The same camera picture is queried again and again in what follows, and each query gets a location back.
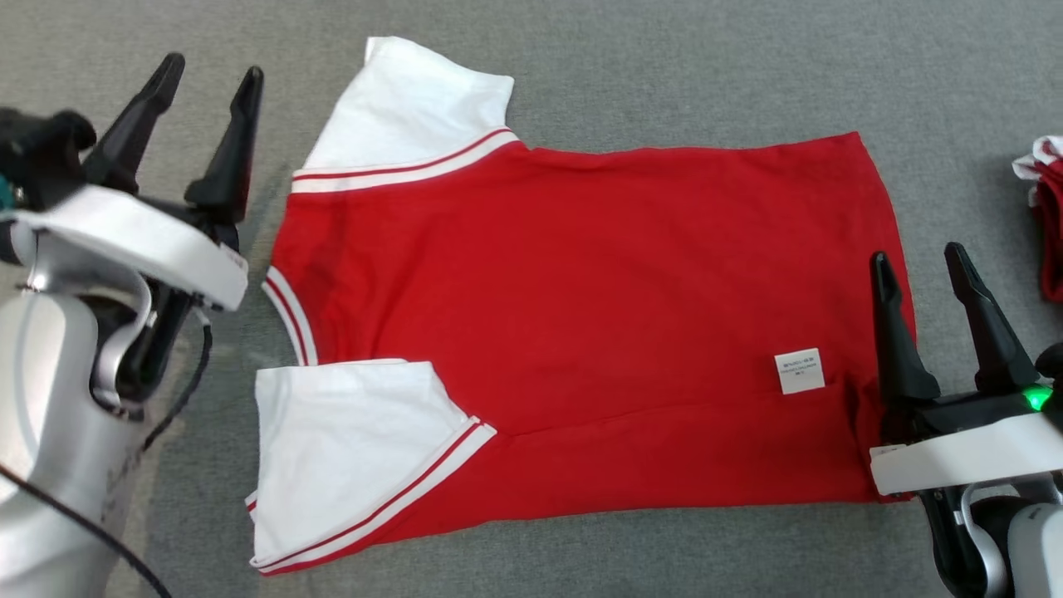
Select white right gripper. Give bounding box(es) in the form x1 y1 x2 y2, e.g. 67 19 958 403
869 241 1063 499

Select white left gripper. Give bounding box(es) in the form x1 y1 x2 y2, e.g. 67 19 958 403
8 51 266 312

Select red shorts with white stripe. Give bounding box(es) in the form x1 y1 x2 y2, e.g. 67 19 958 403
1012 135 1063 304

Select red jersey with white sleeves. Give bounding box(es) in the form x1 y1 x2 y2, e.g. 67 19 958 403
246 36 919 577

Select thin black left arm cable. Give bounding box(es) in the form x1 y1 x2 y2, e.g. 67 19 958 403
0 311 214 598

